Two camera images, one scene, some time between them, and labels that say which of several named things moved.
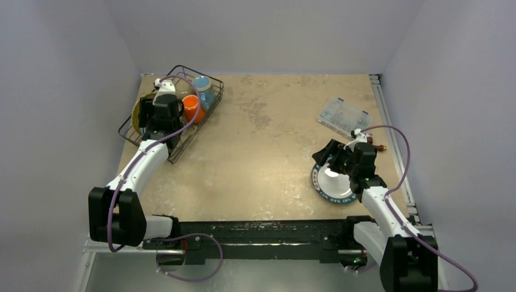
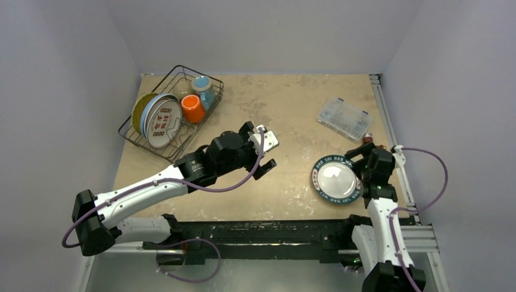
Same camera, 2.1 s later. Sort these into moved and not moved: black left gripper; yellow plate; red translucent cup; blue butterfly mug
Moved: black left gripper
Not moved: blue butterfly mug; red translucent cup; yellow plate
